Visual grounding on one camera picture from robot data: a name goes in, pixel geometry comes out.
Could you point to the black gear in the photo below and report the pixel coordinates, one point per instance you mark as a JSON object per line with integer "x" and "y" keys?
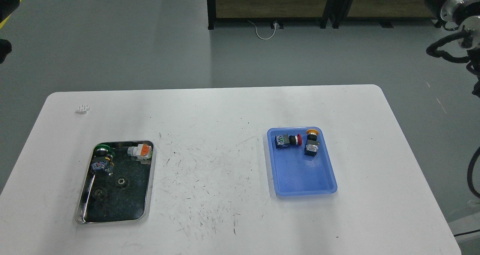
{"x": 122, "y": 182}
{"x": 100, "y": 194}

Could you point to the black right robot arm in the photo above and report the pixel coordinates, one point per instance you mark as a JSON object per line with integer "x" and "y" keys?
{"x": 461, "y": 18}

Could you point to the blue plastic tray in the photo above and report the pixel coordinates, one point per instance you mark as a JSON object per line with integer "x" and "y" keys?
{"x": 296, "y": 174}

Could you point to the silver metal tray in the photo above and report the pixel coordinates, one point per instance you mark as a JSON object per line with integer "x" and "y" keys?
{"x": 121, "y": 205}

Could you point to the small white plastic piece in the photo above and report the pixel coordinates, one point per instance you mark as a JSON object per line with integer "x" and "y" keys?
{"x": 83, "y": 109}

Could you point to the red push button switch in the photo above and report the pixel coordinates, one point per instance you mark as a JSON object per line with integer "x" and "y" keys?
{"x": 284, "y": 141}

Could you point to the yellow push button switch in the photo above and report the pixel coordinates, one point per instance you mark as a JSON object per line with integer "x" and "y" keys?
{"x": 312, "y": 144}

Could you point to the orange white switch part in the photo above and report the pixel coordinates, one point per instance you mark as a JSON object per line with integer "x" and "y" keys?
{"x": 142, "y": 152}

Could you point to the black frame wooden cabinet left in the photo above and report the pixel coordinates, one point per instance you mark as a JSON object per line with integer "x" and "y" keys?
{"x": 226, "y": 11}

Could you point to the black frame wooden cabinet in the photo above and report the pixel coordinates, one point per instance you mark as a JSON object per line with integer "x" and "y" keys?
{"x": 378, "y": 10}
{"x": 226, "y": 11}

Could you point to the green push button switch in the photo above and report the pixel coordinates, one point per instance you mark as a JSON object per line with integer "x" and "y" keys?
{"x": 102, "y": 160}

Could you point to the black frame wooden cabinet right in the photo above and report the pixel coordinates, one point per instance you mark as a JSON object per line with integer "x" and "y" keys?
{"x": 378, "y": 10}

